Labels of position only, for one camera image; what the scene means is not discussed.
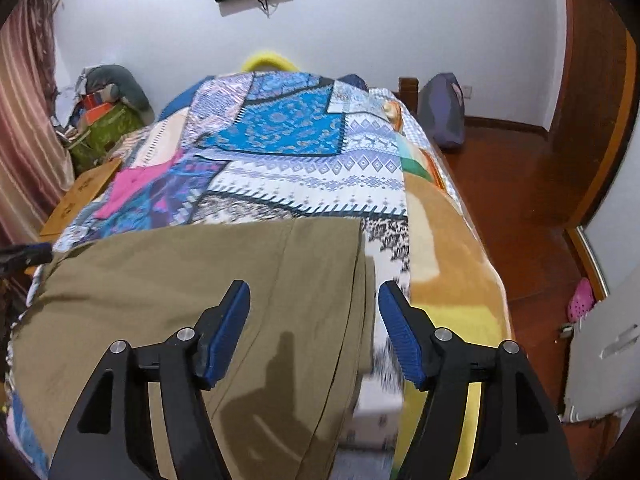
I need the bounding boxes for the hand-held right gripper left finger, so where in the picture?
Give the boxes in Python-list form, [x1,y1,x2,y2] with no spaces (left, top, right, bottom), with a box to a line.
[48,280,251,480]

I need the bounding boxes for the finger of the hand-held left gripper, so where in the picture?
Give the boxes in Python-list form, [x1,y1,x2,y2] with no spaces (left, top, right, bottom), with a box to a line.
[0,242,54,277]

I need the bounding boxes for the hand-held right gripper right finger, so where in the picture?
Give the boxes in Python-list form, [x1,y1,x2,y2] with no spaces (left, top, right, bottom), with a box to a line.
[378,281,586,480]

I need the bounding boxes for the olive khaki pants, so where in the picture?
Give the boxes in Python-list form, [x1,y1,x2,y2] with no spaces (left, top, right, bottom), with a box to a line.
[6,217,377,476]

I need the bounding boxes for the cardboard box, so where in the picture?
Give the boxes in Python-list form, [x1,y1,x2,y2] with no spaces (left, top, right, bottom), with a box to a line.
[39,157,124,239]

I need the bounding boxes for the orange yellow fleece blanket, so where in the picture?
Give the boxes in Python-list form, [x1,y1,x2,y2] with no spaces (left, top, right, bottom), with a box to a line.
[345,87,513,480]

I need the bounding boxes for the striped pink curtain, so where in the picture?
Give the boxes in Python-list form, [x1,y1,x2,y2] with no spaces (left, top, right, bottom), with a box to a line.
[0,0,76,251]

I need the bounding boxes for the pile of clothes and bags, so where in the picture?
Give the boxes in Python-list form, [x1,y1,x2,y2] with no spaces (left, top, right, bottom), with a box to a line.
[52,64,153,176]

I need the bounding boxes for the patchwork patterned bed sheet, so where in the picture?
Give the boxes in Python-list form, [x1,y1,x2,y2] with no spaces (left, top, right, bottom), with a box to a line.
[5,71,416,461]

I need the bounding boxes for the pink slipper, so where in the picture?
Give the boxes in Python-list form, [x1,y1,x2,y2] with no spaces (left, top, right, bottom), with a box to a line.
[567,278,596,324]

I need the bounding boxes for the grey purple bag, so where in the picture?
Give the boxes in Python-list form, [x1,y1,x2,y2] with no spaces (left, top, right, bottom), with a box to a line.
[417,72,467,150]

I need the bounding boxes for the yellow pillow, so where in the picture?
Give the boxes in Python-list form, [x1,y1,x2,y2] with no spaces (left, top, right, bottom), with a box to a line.
[242,50,301,73]

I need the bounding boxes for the wooden door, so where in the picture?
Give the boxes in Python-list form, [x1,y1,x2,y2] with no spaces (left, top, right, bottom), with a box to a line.
[542,0,637,228]

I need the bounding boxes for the wooden bed post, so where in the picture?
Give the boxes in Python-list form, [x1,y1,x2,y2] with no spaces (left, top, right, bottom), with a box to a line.
[398,76,419,111]

